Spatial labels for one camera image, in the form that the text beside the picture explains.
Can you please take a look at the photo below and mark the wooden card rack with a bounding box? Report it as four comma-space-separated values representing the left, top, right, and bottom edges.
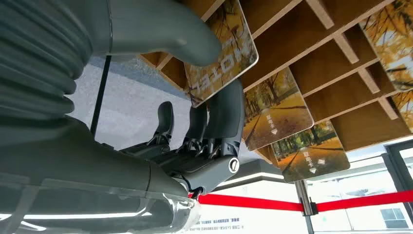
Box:
138, 0, 413, 169

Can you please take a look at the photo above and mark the black window frame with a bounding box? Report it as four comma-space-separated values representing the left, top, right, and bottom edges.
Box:
381, 140, 413, 224

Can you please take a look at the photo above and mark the red barrier belt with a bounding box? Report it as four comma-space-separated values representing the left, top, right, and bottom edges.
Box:
188, 191, 304, 213
315, 190, 413, 213

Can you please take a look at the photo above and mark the black cable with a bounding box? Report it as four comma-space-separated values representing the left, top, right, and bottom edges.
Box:
90, 55, 113, 137

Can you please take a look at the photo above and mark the silver stanchion post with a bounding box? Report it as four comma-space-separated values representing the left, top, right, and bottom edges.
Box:
294, 179, 319, 234

